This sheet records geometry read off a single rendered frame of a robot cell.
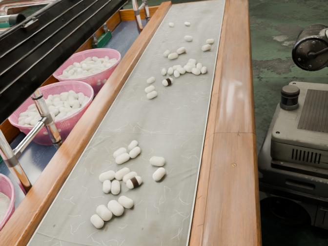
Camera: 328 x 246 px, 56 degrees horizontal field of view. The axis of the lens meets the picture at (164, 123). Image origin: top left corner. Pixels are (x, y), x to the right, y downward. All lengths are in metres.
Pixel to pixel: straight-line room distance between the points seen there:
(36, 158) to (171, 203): 0.49
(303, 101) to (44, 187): 1.05
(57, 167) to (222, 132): 0.39
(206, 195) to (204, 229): 0.07
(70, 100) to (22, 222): 0.50
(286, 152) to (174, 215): 0.70
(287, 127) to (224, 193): 0.68
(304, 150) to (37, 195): 0.89
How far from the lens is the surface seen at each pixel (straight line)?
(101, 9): 0.66
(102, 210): 0.63
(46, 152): 0.99
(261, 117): 2.11
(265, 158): 1.30
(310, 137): 1.21
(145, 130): 0.82
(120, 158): 0.73
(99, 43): 1.62
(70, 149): 0.80
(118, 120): 0.89
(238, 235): 0.55
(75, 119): 0.95
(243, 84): 0.92
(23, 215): 0.69
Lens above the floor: 1.22
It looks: 35 degrees down
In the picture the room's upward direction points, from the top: 11 degrees counter-clockwise
